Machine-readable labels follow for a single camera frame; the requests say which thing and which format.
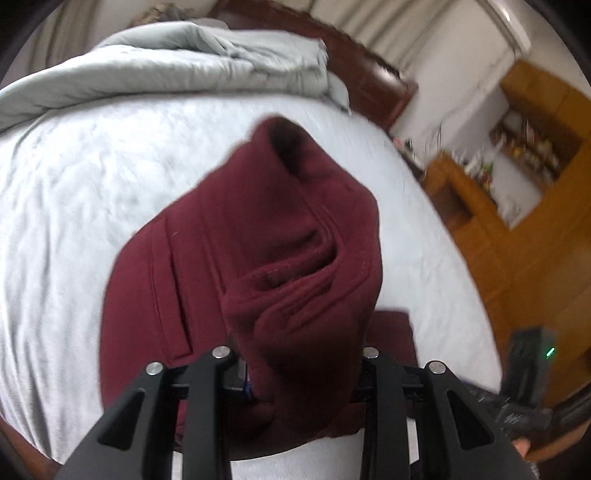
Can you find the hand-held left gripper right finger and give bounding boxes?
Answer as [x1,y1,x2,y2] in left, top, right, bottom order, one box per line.
[356,346,522,480]

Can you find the grey duvet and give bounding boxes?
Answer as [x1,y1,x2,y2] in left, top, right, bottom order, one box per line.
[0,21,352,133]

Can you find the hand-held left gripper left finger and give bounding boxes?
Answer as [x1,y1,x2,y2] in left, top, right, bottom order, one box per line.
[55,345,250,480]

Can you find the row of small trinkets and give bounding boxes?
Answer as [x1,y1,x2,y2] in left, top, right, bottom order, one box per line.
[490,117,563,175]

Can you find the bed with white sheet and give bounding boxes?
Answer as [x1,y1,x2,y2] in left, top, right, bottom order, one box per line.
[0,90,505,480]

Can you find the wooden headboard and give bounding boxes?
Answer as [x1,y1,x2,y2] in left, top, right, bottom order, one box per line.
[216,0,420,136]

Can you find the dark red pants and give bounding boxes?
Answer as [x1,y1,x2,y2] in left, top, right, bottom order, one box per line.
[98,115,417,461]

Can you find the brown patterned pillow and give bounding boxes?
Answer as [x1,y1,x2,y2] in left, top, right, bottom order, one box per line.
[131,2,188,27]

